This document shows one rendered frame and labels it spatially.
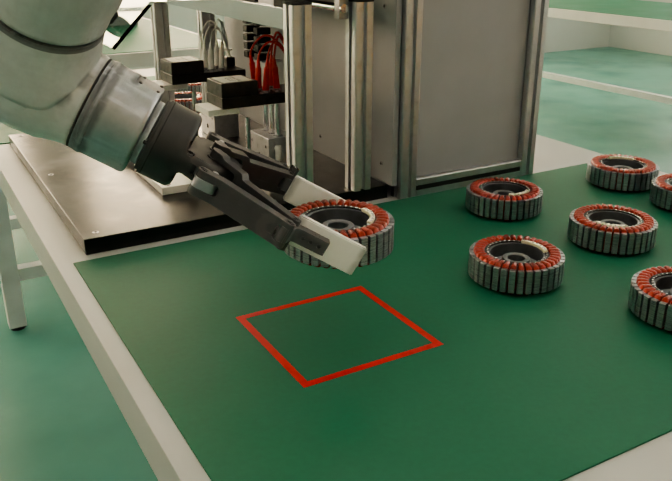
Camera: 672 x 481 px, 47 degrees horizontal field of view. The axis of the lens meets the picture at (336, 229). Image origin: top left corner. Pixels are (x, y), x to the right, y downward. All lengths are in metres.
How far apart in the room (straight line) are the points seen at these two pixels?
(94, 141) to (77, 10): 0.13
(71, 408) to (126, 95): 1.51
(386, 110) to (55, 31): 0.65
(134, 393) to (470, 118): 0.75
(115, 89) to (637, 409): 0.53
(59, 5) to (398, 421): 0.43
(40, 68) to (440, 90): 0.70
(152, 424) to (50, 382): 1.58
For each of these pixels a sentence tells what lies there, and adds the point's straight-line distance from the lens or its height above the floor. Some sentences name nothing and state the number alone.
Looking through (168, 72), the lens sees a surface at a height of 0.90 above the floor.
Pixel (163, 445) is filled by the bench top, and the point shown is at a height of 0.75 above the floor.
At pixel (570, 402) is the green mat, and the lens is 0.73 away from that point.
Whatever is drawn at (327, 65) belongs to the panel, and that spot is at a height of 0.93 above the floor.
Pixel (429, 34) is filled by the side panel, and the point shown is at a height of 1.00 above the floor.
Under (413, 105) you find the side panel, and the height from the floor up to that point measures 0.90.
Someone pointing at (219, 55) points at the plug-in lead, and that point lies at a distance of 1.50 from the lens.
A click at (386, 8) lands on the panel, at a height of 1.04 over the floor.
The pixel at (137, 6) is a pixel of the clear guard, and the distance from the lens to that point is 1.04.
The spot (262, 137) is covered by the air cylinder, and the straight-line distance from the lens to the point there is 1.29.
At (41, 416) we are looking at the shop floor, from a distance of 2.13.
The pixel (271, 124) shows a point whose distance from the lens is 1.31.
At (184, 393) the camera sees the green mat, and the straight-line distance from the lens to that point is 0.72.
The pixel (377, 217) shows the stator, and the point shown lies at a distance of 0.76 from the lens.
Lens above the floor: 1.14
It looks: 21 degrees down
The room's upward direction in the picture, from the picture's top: straight up
